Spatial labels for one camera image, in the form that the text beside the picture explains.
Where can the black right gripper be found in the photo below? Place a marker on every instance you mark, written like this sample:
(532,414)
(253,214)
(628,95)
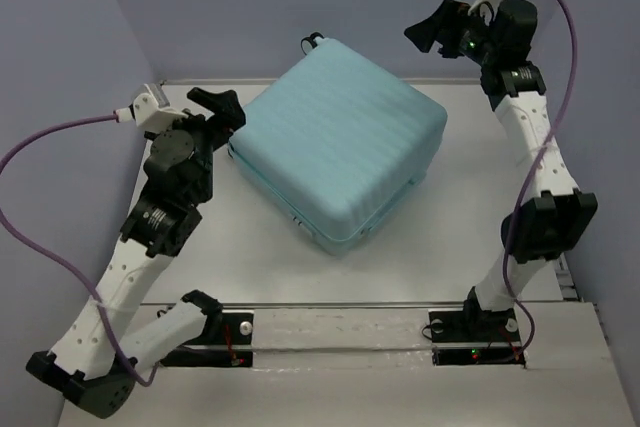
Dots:
(442,27)

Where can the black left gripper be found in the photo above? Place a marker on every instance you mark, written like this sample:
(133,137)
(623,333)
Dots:
(233,116)

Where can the light blue suitcase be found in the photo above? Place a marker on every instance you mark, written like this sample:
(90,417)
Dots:
(337,142)

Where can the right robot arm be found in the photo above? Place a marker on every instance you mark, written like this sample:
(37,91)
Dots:
(551,211)

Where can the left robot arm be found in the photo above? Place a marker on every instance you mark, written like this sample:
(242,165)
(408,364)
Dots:
(97,362)

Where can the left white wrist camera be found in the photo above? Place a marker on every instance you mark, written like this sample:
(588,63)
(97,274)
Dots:
(150,110)

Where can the metal rail on table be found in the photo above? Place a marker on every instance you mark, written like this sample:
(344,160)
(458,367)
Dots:
(343,305)

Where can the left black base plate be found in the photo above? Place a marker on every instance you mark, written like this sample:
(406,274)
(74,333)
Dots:
(222,344)

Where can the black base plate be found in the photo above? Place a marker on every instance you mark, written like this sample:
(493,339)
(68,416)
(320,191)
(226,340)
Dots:
(457,342)
(222,344)

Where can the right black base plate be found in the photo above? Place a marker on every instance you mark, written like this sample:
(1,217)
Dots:
(457,342)

